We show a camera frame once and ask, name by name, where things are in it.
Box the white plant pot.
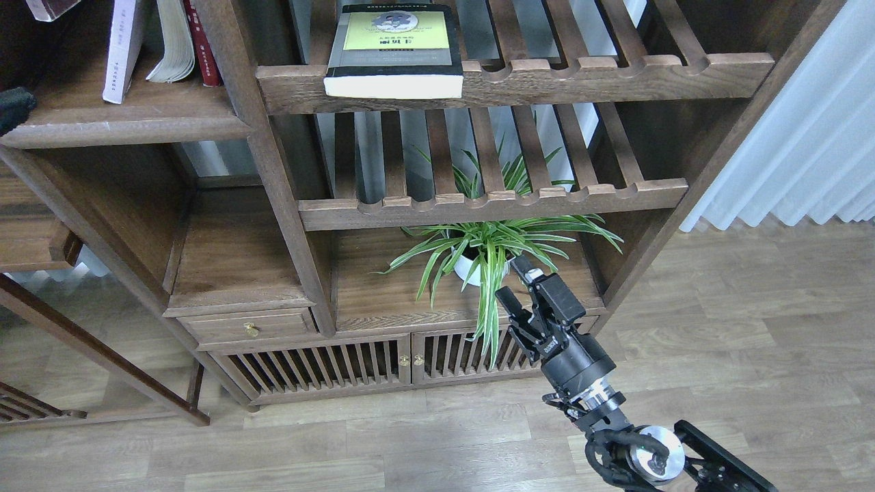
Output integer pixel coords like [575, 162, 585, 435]
[454, 248, 497, 287]

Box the pale pink white book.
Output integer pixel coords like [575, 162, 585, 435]
[103, 1, 152, 104]

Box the wooden side furniture frame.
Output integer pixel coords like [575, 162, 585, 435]
[1, 166, 210, 429]

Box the brass drawer knob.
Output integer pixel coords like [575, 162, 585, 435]
[244, 322, 260, 338]

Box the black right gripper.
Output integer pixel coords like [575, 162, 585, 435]
[495, 254, 615, 404]

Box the white sheer curtain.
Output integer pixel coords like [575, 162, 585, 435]
[680, 1, 874, 232]

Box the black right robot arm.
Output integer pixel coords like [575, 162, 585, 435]
[496, 256, 775, 491]

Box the cream-paged upright book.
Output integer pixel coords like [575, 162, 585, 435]
[146, 1, 195, 82]

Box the yellow and black book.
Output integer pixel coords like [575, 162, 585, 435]
[324, 3, 463, 100]

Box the green spider plant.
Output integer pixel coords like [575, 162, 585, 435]
[371, 133, 624, 370]

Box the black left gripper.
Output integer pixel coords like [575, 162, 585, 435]
[1, 87, 37, 136]

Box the red upright book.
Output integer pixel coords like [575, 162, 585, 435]
[183, 1, 222, 87]

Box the maroon book with white characters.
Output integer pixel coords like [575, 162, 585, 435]
[26, 0, 79, 23]

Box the dark wooden bookshelf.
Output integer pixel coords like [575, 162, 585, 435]
[2, 1, 845, 408]

